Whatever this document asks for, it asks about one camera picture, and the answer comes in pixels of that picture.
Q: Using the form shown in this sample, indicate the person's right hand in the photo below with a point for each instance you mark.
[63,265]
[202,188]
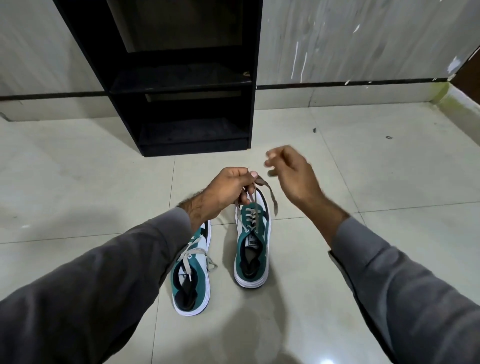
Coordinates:
[296,174]

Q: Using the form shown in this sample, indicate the person's left hand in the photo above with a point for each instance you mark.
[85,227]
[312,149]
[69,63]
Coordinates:
[219,191]

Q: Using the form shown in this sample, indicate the person's right fingers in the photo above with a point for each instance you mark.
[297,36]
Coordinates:
[277,155]

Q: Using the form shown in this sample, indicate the person's left fingers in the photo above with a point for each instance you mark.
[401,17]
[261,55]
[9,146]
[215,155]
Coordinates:
[240,176]

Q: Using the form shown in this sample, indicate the grey shoelace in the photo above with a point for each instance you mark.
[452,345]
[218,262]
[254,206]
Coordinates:
[189,258]
[270,195]

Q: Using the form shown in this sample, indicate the person's right forearm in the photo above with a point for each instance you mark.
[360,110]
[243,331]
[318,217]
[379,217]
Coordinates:
[393,292]

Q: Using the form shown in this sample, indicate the person's left forearm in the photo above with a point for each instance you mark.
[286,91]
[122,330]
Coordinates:
[93,285]

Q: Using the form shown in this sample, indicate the green white sneaker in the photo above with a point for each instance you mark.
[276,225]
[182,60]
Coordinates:
[197,277]
[252,258]

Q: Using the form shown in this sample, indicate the black wooden shelf unit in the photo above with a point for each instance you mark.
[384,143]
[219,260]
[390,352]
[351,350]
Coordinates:
[176,93]

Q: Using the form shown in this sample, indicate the brown wooden door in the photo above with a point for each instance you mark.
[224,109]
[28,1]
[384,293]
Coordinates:
[470,75]

